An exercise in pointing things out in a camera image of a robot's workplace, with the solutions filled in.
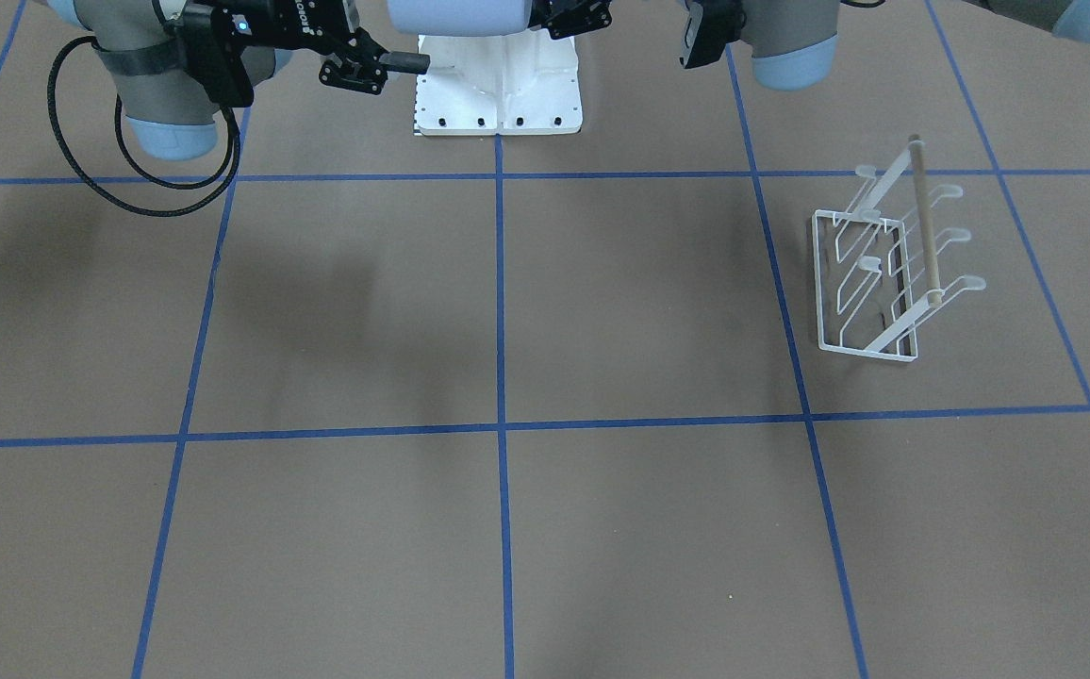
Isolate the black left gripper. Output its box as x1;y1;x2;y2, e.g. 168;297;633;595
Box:
531;1;613;41

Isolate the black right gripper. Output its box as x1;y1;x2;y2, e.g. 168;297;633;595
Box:
189;1;429;95

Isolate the light blue plastic cup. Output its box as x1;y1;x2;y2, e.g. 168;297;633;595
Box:
387;1;533;38

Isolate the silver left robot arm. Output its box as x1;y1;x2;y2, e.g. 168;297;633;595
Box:
679;1;1090;90

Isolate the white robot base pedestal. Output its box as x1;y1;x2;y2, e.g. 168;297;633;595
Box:
413;31;584;137

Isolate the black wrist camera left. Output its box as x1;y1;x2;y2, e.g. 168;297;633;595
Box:
679;1;747;70

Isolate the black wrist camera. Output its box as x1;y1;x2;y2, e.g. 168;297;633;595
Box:
169;3;255;108
679;1;747;70

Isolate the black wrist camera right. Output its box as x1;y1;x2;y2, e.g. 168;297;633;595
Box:
169;3;255;108

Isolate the white wire cup holder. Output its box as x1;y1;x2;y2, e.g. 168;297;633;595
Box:
811;134;986;364

